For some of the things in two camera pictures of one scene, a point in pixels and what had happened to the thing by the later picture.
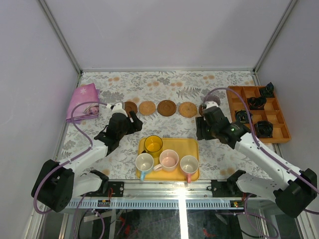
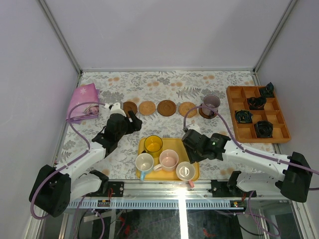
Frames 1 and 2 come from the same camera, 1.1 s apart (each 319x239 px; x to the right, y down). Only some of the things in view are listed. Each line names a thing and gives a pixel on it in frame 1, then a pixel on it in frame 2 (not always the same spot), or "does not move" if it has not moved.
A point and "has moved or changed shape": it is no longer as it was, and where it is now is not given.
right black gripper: (201, 134) to (192, 157)
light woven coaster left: (147, 108) does not move
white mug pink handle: (189, 164) has moved or changed shape
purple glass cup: (212, 97) does not move
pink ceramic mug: (169, 159) does not move
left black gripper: (133, 122) does not move
